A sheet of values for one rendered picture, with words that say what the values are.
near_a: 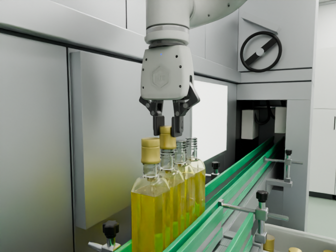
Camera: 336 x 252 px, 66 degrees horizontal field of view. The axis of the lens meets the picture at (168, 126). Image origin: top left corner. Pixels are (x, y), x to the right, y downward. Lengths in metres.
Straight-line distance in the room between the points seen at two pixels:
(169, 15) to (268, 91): 1.08
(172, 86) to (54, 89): 0.21
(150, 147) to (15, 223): 0.25
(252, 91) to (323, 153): 2.89
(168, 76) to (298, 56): 1.09
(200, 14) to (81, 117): 0.32
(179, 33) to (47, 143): 0.31
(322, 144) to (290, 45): 2.90
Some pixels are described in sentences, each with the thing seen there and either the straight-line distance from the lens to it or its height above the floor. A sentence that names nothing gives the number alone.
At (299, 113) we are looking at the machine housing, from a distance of 1.49.
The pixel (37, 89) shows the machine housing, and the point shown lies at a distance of 0.49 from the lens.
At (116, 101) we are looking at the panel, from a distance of 0.57.
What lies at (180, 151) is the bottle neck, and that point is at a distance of 0.56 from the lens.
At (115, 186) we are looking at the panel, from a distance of 0.60.
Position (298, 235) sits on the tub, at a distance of 0.92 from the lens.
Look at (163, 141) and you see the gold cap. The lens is 0.50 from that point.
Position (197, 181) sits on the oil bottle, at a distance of 0.61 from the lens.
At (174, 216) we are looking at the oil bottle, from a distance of 0.53.
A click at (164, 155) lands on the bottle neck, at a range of 0.51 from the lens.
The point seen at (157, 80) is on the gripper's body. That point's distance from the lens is 0.50.
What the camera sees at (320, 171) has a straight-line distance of 4.35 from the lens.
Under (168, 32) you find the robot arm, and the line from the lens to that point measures 0.49.
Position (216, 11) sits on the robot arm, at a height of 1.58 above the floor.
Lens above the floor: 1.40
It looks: 5 degrees down
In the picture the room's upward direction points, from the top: straight up
